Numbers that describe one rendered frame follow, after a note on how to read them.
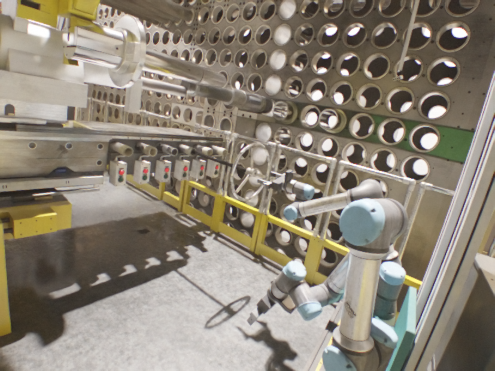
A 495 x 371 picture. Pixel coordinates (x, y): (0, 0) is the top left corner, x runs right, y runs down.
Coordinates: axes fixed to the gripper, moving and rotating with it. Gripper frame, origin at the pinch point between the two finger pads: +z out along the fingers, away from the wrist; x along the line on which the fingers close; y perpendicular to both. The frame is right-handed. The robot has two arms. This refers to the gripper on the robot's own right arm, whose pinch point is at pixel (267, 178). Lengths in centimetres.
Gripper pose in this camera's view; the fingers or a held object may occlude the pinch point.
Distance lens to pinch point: 170.2
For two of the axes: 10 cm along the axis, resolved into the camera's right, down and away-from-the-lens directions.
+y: -0.2, 9.0, 4.3
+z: -7.9, -2.8, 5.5
